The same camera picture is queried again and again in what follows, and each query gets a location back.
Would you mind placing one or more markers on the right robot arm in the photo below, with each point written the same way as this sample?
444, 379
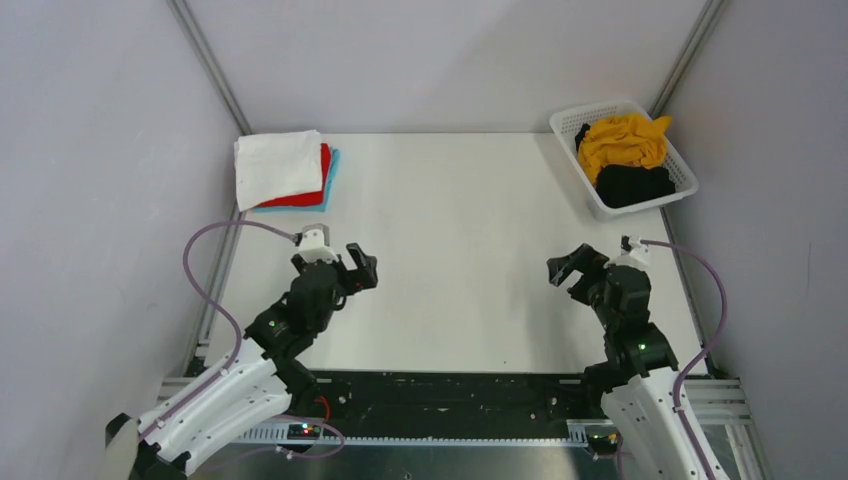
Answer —
640, 385

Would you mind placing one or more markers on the black t shirt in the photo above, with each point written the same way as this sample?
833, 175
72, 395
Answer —
620, 186

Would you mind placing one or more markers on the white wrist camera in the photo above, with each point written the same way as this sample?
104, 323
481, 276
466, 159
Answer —
634, 253
314, 244

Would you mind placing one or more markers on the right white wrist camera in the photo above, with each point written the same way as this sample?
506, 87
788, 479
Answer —
634, 253

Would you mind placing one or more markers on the folded red t shirt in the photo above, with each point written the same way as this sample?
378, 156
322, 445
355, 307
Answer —
309, 199

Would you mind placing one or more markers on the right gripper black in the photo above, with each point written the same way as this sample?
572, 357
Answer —
584, 259

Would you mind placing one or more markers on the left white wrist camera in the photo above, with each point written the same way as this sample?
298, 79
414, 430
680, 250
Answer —
314, 244

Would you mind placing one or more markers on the left controller board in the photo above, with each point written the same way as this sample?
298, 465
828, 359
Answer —
303, 432

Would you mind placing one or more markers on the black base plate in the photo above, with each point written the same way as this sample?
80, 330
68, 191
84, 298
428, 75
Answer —
455, 406

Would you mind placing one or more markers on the yellow t shirt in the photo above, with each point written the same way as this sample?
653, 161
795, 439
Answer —
630, 140

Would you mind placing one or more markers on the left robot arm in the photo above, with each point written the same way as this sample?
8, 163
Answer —
259, 378

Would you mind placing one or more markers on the controller board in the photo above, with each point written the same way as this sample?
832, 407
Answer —
303, 432
602, 445

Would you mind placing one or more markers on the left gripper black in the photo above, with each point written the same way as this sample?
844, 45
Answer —
365, 264

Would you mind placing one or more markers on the folded white t shirt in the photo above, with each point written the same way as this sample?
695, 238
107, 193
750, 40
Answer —
270, 166

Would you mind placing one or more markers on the folded light blue t shirt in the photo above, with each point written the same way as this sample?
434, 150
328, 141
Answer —
322, 207

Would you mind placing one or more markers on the right controller board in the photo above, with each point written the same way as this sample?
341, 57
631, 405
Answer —
602, 445

